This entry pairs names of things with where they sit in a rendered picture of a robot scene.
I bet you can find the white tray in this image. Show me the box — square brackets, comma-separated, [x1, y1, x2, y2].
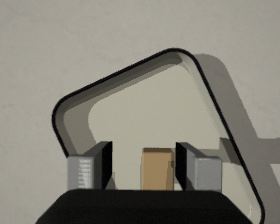
[51, 48, 265, 224]

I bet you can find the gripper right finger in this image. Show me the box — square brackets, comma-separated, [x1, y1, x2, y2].
[175, 142, 223, 193]

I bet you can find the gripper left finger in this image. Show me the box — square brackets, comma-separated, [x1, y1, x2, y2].
[67, 141, 113, 191]

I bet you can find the brown block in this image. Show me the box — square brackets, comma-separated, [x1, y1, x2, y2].
[142, 148, 174, 190]

